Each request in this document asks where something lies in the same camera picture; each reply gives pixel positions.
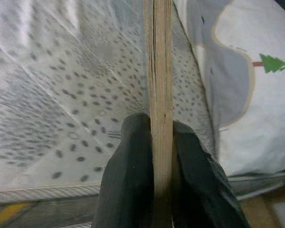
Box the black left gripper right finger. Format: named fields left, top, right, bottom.
left=171, top=120, right=252, bottom=228

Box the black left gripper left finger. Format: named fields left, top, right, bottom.
left=92, top=112, right=155, bottom=228

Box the yellow blue children's board book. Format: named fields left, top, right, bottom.
left=143, top=0, right=174, bottom=228

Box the brown woven mat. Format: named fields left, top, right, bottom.
left=238, top=193, right=280, bottom=228

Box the white printed pillow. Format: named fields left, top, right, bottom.
left=172, top=0, right=285, bottom=178

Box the white quilted mattress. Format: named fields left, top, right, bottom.
left=0, top=0, right=285, bottom=225

